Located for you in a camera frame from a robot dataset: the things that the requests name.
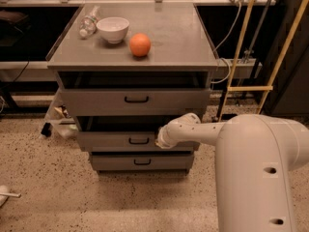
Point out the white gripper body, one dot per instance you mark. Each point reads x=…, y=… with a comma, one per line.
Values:
x=163, y=138

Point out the grey drawer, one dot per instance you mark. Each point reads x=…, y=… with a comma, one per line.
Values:
x=118, y=102
x=122, y=133
x=141, y=162

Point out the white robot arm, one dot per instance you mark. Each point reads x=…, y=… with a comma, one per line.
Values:
x=253, y=157

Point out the grey bottom drawer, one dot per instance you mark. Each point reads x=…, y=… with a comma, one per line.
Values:
x=141, y=162

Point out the grey drawer cabinet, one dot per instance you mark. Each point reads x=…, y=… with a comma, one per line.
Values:
x=180, y=56

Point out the grey top drawer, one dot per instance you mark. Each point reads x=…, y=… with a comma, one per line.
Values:
x=118, y=102

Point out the orange fruit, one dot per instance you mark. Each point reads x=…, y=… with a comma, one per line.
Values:
x=139, y=45

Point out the clear plastic bin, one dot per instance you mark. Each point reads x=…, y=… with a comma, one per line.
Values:
x=59, y=119

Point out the grey power strip box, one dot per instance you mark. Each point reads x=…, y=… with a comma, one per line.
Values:
x=243, y=70

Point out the white ceramic bowl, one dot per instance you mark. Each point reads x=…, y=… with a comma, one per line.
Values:
x=113, y=29

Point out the clear plastic water bottle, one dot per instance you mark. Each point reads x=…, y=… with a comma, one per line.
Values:
x=88, y=24

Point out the white sneaker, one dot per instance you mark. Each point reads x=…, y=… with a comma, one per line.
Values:
x=3, y=191

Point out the metal cane tip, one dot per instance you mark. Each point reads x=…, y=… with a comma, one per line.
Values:
x=16, y=195

